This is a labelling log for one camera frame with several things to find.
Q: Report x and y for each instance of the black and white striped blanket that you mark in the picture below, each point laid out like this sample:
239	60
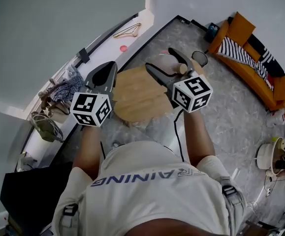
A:
238	53

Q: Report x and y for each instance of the black blanket with white stripes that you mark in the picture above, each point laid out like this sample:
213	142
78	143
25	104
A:
270	58

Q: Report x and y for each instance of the small pink disc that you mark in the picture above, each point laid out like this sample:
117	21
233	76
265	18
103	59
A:
123	48

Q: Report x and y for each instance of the person's white t-shirt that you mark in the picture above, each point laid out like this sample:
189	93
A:
147	200

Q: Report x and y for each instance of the wooden clothes hanger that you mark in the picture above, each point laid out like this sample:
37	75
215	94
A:
132	32

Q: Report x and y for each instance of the black television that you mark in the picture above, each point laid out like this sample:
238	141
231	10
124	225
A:
31	195

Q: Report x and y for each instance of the white plastic bag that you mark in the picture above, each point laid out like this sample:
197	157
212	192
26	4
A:
26	161

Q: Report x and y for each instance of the person's left white shoe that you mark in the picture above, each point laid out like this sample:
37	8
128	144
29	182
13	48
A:
116	145

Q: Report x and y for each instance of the white tote bag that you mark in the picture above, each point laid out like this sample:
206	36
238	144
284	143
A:
58	112

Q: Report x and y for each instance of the orange sofa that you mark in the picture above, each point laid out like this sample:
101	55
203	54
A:
253	77

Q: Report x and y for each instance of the pink cup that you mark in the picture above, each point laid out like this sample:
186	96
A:
168	64

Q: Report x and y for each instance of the person's right forearm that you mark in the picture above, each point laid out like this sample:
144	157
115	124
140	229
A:
200	141

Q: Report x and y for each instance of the teal item on black box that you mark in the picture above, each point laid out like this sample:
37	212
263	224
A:
212	31

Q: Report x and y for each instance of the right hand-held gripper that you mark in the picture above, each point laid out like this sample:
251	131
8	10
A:
194	92

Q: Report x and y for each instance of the person's left forearm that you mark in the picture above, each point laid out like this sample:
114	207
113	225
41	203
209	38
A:
88	151

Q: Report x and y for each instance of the black stand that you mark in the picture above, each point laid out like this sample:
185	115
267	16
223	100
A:
83	55

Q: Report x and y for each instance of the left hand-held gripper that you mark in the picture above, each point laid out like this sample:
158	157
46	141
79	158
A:
88	107

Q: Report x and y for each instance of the white round fan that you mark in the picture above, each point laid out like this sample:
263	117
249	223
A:
267	156

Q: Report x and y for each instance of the checkered cloth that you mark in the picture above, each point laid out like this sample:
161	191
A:
67	87

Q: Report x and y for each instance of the olive green bag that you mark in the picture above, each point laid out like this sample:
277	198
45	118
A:
46	129

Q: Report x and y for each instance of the white power strip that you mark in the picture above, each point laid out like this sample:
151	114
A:
268	192

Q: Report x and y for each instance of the orange cushion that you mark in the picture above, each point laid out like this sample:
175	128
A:
240	27

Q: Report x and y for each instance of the wooden coffee table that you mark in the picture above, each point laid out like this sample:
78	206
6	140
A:
137	96

